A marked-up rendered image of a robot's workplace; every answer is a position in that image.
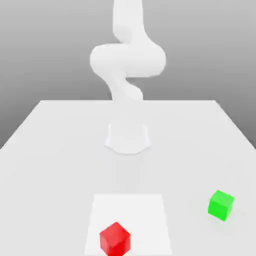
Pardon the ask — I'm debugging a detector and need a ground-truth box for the small green cube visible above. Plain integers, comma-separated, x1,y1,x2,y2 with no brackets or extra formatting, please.
207,189,236,222

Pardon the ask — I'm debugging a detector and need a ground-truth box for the small red cube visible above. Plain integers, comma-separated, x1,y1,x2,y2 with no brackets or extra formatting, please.
99,221,132,256

